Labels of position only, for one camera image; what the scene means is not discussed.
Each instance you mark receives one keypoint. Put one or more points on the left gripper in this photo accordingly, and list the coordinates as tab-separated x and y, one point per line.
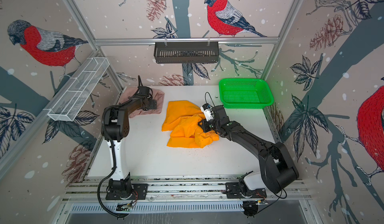
153	104

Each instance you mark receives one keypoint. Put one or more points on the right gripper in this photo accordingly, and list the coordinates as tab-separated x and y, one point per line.
205	126

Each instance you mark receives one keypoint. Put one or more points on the pink shorts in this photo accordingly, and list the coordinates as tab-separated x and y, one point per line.
158	97

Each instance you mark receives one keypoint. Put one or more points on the orange shorts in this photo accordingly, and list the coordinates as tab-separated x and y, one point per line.
181	121

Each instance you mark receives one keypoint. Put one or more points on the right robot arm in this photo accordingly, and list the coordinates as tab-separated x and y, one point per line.
276	164

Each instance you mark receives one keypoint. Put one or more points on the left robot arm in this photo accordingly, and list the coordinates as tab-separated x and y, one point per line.
116	127

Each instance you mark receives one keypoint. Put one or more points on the green plastic basket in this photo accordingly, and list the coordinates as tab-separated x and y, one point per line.
245	93

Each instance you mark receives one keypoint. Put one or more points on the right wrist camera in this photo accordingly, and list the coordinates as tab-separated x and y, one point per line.
207	111

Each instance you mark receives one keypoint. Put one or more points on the black wall shelf basket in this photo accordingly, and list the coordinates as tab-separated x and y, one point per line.
186	52

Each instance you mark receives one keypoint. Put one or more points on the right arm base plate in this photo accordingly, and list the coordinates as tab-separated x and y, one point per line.
241	191

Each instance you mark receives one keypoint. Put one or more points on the white wire wall basket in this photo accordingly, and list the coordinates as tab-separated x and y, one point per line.
71	102

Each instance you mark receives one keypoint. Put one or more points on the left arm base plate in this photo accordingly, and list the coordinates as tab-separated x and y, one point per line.
133	192

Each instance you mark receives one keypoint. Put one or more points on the aluminium mounting rail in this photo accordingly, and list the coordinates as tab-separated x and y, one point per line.
161	190

